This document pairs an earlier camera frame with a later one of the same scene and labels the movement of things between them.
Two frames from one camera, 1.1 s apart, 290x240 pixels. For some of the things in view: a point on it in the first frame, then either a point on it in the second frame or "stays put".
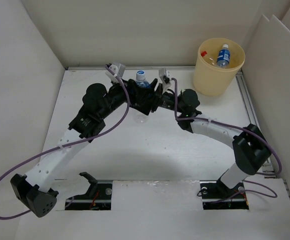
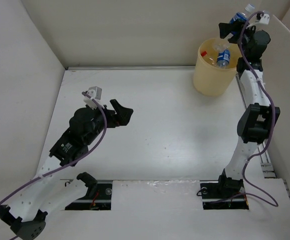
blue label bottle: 223,57 stays put
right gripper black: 157,98 → 226,28
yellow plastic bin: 210,80 stays put
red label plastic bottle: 209,58 stays put
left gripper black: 138,95 → 122,117
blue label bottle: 139,116 → 238,17
